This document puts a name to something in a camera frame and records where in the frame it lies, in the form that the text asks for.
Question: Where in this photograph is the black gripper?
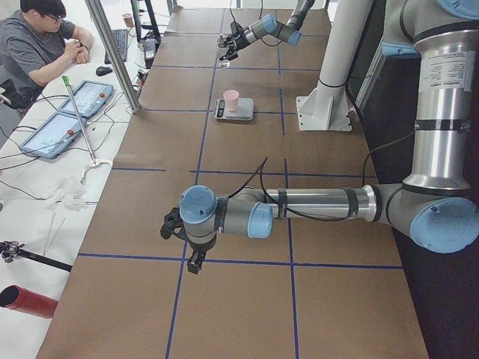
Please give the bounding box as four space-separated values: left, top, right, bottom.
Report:
187 235 216 274
216 29 254 62

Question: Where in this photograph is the pink paper cup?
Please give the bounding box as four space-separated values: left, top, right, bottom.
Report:
223 89 240 111

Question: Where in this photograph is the clear glass sauce bottle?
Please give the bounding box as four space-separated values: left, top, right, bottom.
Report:
217 45 230 68

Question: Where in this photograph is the silver digital kitchen scale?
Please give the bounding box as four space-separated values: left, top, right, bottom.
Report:
213 97 255 122

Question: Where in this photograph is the black keyboard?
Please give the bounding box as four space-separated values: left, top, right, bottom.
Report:
112 29 129 62

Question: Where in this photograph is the black computer mouse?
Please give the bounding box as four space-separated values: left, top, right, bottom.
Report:
95 66 113 77

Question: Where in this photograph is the crumpled white tissue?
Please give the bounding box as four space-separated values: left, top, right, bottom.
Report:
46 177 86 211

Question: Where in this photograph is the green-tipped reacher stick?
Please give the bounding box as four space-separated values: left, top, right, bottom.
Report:
61 76 113 185

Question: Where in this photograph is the upper blue teach pendant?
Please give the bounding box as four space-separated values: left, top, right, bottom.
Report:
73 80 114 120

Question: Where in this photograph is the blue teach pendant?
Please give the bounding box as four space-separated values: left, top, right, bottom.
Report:
73 80 114 120
19 112 81 159

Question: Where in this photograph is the red cylinder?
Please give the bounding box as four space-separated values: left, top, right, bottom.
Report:
1 285 58 319

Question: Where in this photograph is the black tripod pole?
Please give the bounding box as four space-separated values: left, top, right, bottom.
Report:
1 241 73 272

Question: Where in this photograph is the lower blue teach pendant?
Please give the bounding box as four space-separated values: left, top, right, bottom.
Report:
19 112 81 159

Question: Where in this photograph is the seated man grey shirt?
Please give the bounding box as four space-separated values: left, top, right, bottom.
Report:
1 0 94 109

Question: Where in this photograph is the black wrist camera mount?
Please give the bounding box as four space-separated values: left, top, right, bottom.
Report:
160 207 187 242

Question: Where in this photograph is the aluminium frame post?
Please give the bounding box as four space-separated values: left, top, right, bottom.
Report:
85 0 141 114

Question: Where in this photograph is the white pedestal column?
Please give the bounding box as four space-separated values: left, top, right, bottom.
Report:
296 0 373 131

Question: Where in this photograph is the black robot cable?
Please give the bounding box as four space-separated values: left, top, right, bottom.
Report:
228 130 416 222

